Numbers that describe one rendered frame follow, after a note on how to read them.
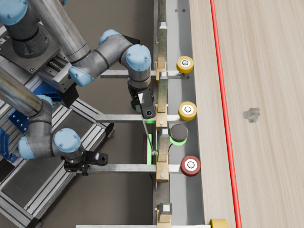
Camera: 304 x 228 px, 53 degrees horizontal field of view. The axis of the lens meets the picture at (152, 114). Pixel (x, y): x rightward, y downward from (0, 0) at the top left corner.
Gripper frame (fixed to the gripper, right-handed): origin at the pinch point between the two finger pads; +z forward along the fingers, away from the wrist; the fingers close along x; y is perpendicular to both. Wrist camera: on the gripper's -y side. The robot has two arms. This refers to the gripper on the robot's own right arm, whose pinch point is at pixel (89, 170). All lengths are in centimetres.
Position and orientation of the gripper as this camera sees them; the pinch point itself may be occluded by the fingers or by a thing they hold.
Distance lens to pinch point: 132.0
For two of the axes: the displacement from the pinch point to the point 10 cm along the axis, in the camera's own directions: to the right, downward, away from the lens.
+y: -10.0, -0.2, -0.2
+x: -0.1, 8.9, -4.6
